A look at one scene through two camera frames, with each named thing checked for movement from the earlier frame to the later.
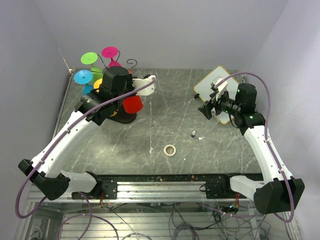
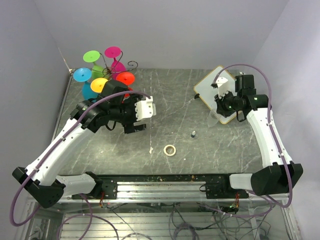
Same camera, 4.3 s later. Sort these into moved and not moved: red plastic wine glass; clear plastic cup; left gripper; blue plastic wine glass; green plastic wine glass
Moved: green plastic wine glass; left gripper; red plastic wine glass
Not moved: blue plastic wine glass; clear plastic cup
